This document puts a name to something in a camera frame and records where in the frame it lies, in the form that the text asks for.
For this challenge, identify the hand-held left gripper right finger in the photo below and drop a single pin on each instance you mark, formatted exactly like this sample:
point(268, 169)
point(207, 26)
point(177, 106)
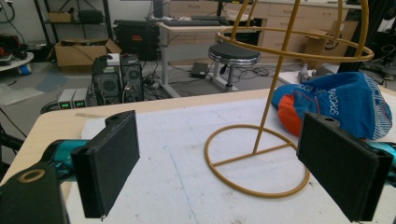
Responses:
point(336, 161)

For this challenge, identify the black round stool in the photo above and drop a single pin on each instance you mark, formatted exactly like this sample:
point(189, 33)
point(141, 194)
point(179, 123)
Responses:
point(233, 53)

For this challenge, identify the black metal shelf rack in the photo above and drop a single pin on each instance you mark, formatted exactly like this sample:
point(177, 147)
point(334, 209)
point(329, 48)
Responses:
point(107, 18)

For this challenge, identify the printed cardboard box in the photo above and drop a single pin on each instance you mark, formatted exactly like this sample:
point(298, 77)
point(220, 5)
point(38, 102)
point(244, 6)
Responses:
point(317, 46)

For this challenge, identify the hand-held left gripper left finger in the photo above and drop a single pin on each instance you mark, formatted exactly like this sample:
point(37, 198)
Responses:
point(106, 165)

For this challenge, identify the small cardboard box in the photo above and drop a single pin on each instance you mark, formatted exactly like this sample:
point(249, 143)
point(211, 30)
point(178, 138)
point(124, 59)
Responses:
point(60, 17)

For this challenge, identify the round white table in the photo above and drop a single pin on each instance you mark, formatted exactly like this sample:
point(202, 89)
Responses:
point(18, 62)

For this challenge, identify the black flat box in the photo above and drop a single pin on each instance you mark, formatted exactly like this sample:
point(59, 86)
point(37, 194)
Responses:
point(199, 70)

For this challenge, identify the grey power supply unit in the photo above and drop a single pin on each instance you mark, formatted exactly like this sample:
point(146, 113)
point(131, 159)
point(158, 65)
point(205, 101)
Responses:
point(66, 99)
point(81, 98)

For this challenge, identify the black hard case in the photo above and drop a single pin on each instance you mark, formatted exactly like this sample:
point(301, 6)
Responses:
point(137, 40)

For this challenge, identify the white office desk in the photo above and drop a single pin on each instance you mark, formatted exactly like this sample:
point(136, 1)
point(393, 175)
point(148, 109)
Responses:
point(165, 56)

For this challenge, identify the blue and orange cap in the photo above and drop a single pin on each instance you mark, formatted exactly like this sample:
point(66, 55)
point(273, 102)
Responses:
point(342, 99)

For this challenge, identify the open cardboard box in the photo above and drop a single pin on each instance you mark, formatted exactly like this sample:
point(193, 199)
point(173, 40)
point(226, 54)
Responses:
point(74, 56)

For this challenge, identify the black bag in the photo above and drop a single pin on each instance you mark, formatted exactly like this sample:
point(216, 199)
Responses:
point(90, 16)

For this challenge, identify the black keyboard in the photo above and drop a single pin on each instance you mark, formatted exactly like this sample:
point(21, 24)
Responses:
point(190, 23)

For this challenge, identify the wooden workbench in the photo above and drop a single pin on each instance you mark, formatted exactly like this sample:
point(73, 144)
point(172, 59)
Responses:
point(314, 15)

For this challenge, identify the black computer tower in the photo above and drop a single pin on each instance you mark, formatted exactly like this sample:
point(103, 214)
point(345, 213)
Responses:
point(132, 77)
point(106, 84)

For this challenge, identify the white table mat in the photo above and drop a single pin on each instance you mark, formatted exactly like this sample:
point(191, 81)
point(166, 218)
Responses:
point(174, 174)

